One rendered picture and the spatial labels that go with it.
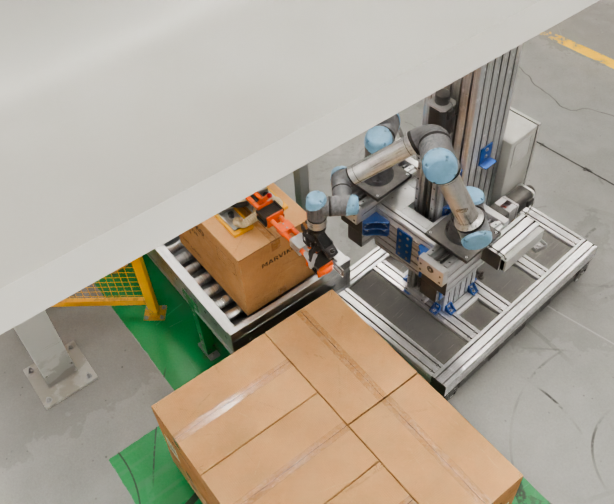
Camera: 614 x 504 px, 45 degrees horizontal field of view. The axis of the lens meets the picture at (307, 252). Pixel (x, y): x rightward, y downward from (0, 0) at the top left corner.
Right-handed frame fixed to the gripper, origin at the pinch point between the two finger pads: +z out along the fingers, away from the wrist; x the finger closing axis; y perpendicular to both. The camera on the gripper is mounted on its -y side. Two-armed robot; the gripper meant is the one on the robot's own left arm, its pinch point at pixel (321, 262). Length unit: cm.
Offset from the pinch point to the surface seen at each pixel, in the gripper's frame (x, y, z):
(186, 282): 34, 64, 49
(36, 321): 100, 94, 56
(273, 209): -1.3, 34.7, -1.4
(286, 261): -3.4, 31.8, 31.8
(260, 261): 10.0, 31.6, 21.4
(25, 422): 128, 84, 109
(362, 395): 5, -33, 54
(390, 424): 5, -51, 53
